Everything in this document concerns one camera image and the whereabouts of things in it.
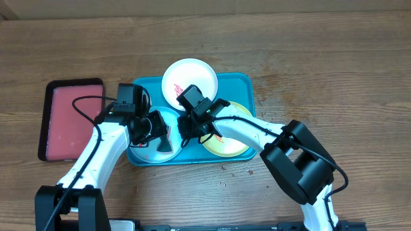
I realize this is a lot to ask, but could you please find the teal plastic tray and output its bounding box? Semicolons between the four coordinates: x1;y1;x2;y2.
131;73;257;166

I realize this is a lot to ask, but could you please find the white plate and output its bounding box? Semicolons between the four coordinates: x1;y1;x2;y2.
161;58;218;111

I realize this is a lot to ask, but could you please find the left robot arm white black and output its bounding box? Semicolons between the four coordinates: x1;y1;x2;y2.
35;83;168;230

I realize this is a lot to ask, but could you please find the dark green sponge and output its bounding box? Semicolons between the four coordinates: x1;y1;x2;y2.
157;135;173;153

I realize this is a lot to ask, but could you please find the green rimmed plate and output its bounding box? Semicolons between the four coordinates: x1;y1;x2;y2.
200;101;254;158

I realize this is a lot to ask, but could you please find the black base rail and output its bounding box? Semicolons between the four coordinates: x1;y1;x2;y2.
105;219;367;231

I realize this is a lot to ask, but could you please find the black tray with red liquid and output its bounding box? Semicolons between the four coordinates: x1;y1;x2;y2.
38;78;105;161

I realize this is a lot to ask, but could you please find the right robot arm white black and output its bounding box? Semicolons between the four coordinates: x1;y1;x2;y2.
177;85;347;230

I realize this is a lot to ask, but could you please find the light blue plate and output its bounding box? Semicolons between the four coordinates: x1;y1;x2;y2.
127;107;182;164

